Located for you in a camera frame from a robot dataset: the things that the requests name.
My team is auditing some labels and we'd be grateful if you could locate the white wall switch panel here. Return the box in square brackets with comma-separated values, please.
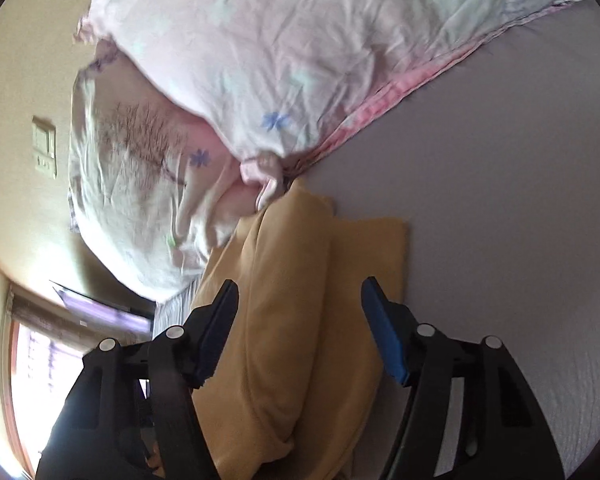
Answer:
[31, 116, 58, 179]

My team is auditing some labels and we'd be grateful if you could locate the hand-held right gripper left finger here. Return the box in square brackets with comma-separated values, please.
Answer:
[35, 279, 240, 480]

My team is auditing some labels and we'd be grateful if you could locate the yellow cloth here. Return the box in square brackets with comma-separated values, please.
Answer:
[191, 178, 410, 480]

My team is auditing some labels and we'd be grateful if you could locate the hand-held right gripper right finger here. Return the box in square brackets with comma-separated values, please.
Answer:
[361, 276, 566, 480]

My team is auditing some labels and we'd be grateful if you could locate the grey bed sheet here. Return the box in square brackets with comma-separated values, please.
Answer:
[152, 0, 600, 480]

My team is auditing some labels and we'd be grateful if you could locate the white tree-print pillow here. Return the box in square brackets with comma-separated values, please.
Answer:
[67, 40, 261, 306]

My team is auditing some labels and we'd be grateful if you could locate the window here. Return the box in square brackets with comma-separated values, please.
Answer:
[7, 297, 88, 478]

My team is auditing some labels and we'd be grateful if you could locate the pink floral pillow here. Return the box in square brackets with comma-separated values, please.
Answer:
[73, 0, 576, 211]

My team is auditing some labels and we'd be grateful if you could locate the dark wall-mounted screen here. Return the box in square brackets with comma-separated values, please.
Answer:
[50, 281, 156, 341]

